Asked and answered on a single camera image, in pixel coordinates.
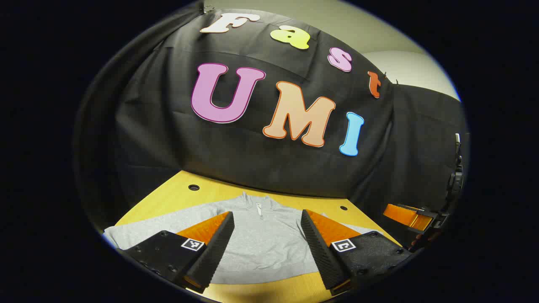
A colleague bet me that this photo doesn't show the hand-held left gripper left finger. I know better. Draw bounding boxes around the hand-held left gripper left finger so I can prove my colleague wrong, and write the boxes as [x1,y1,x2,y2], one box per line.
[122,211,235,294]

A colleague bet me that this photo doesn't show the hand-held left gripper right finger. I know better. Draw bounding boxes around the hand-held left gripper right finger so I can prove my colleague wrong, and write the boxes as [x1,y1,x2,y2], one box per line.
[300,209,413,296]

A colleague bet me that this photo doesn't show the grey zip sweatshirt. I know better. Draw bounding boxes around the grey zip sweatshirt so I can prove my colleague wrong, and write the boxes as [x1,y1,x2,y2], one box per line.
[103,191,379,285]

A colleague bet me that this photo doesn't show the black backdrop cloth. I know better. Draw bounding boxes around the black backdrop cloth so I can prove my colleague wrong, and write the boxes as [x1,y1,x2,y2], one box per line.
[76,2,469,249]

